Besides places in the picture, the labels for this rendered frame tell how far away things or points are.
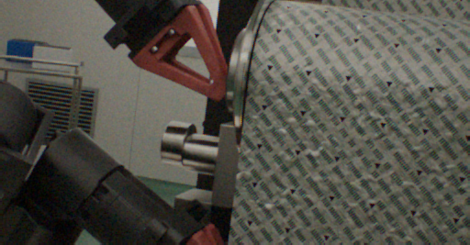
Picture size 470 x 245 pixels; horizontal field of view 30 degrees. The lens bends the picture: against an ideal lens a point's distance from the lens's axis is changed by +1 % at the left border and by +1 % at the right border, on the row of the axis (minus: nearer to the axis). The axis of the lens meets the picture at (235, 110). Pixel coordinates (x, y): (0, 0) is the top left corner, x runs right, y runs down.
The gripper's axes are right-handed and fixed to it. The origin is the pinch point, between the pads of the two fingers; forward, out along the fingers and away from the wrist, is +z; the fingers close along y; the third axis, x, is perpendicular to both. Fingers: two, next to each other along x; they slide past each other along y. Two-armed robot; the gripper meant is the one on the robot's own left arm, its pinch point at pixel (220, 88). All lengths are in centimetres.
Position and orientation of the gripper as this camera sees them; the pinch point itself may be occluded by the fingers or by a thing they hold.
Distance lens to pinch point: 74.4
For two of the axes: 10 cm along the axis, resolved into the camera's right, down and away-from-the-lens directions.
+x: 7.0, -6.6, -2.5
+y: -2.2, 1.3, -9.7
